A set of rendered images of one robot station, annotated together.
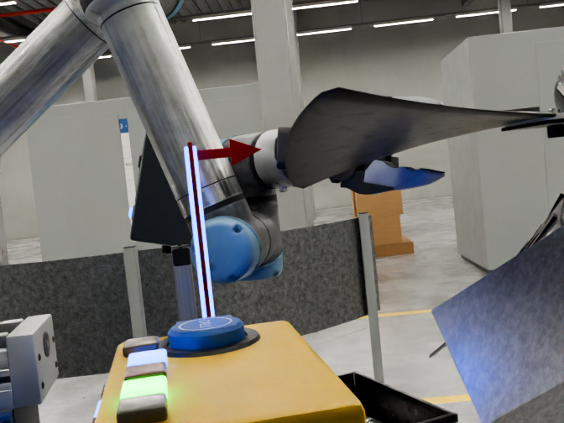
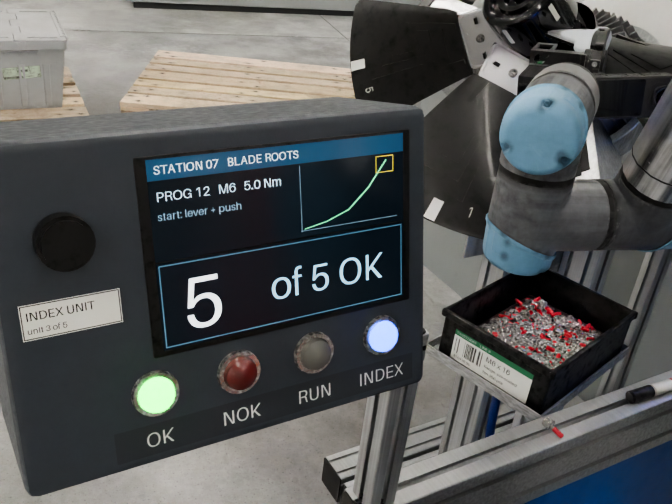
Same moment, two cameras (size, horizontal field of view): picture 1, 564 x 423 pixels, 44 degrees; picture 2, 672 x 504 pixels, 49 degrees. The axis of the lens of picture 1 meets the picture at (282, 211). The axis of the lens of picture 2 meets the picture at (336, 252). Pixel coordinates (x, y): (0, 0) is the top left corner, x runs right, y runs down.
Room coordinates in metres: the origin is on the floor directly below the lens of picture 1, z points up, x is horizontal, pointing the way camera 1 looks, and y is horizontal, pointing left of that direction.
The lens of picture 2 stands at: (1.38, 0.61, 1.40)
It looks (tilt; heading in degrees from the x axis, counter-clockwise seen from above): 29 degrees down; 247
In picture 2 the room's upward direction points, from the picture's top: 7 degrees clockwise
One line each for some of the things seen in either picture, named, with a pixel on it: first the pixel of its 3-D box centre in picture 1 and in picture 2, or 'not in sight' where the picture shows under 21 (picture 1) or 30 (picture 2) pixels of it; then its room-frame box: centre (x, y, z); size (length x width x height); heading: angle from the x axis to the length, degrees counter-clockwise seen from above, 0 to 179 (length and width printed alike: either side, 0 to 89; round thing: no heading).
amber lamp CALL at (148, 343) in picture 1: (141, 346); not in sight; (0.35, 0.08, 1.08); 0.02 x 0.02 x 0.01; 9
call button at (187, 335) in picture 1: (206, 336); not in sight; (0.36, 0.05, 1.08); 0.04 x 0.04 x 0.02
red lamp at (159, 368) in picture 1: (146, 374); not in sight; (0.30, 0.07, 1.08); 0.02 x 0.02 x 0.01; 9
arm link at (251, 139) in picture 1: (245, 165); (547, 125); (0.94, 0.04, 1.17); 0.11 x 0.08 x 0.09; 46
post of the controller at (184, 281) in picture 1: (186, 305); (387, 417); (1.13, 0.17, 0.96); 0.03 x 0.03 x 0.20; 9
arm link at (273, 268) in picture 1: (250, 238); (540, 215); (0.92, 0.05, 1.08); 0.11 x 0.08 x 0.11; 171
